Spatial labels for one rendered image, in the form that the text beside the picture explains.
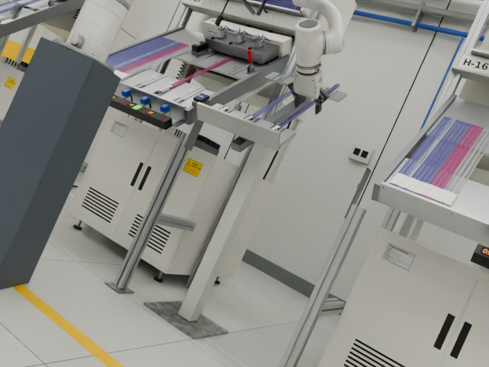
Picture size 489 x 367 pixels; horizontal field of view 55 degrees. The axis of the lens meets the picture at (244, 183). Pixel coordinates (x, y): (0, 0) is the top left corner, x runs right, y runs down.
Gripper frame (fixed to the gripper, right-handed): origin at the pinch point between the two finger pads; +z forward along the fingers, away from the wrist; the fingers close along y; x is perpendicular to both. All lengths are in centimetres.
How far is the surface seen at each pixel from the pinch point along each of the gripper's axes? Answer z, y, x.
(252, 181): 20.5, 8.0, 25.9
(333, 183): 149, 41, -106
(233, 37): 7, 65, -40
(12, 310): 5, 23, 112
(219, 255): 39, 8, 50
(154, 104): 4, 56, 24
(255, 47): 5, 48, -34
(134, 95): 4, 68, 24
